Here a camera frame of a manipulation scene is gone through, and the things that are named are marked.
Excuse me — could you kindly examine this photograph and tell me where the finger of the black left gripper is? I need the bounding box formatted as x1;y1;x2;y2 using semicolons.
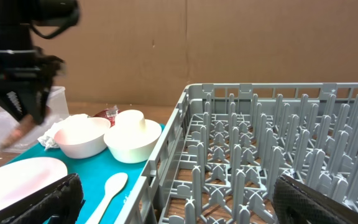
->
0;90;30;121
29;86;50;125

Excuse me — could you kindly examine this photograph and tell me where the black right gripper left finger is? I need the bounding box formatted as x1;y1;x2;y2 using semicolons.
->
0;173;85;224

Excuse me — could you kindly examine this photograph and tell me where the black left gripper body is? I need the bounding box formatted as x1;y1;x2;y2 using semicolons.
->
0;49;66;93

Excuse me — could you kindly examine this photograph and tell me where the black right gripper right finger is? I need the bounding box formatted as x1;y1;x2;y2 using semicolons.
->
273;175;358;224

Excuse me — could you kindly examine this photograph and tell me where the white cup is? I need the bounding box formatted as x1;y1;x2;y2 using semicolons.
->
114;110;146;132

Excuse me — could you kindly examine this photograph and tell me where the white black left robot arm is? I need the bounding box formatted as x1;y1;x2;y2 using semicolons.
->
0;0;80;124

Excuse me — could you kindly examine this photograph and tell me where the grey dishwasher rack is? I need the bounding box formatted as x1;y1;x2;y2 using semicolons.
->
116;83;358;223

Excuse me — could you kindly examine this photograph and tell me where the clear plastic bin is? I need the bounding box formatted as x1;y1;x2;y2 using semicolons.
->
0;86;69;153

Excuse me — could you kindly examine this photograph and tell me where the teal tray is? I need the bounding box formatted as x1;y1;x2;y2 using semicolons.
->
6;123;166;224

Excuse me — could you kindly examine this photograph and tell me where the crumpled white napkin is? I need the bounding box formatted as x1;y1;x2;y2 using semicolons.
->
37;114;89;151

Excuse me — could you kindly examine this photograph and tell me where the yellow plastic spoon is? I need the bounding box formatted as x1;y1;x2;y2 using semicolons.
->
86;172;128;224

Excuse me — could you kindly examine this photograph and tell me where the pink bowl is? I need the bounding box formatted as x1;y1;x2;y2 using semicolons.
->
53;117;111;159

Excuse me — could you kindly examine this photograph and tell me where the white pink plate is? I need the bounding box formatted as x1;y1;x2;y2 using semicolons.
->
0;157;68;210

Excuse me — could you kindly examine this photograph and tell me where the red snack wrapper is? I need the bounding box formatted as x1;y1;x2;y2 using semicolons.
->
94;105;120;126

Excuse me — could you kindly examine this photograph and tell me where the pale green bowl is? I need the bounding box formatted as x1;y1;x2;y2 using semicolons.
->
104;119;162;164

